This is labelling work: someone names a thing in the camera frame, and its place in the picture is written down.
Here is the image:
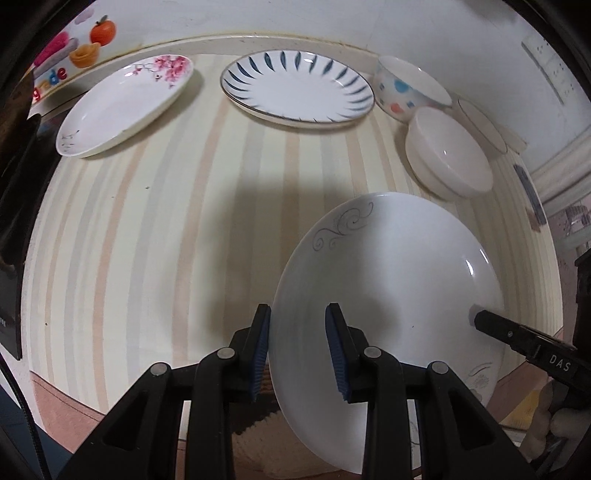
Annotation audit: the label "white plate grey swirl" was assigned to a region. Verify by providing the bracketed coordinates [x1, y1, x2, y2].
[269, 193, 504, 473]

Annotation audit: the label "colourful wall stickers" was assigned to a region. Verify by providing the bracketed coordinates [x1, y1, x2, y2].
[31, 7, 117, 105]

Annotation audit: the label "plain white bowl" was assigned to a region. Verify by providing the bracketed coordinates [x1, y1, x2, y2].
[405, 107, 494, 202]

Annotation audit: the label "white bowl dark rim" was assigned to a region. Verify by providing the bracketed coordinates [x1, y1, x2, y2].
[453, 98, 508, 160]

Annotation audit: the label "white plate pink blossoms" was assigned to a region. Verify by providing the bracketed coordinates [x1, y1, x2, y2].
[55, 54, 194, 158]

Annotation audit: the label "white bowl coloured spots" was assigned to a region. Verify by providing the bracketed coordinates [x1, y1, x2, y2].
[372, 56, 453, 123]

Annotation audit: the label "white wall socket strip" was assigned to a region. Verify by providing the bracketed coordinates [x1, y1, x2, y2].
[522, 35, 574, 104]

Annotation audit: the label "dark blue smartphone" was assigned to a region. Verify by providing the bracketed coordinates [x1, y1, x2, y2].
[513, 164, 547, 226]

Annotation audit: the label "white plate blue leaf rim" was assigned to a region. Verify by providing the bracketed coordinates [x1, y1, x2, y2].
[219, 49, 375, 130]

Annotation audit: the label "striped cat table cloth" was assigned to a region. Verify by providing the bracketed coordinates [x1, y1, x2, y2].
[20, 54, 565, 458]

